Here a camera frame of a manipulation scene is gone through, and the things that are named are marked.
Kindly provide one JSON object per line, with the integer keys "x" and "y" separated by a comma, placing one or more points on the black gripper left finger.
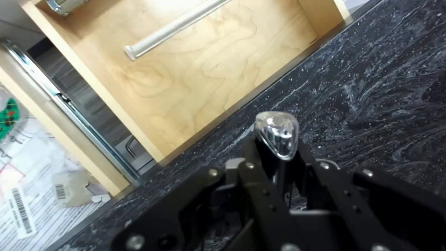
{"x": 267, "y": 223}

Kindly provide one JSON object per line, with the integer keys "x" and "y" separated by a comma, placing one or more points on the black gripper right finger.
{"x": 329, "y": 188}

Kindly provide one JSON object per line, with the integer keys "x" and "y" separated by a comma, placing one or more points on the white rod in drawer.
{"x": 164, "y": 33}

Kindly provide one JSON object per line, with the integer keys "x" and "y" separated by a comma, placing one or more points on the clear plastic bag of papers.
{"x": 44, "y": 192}

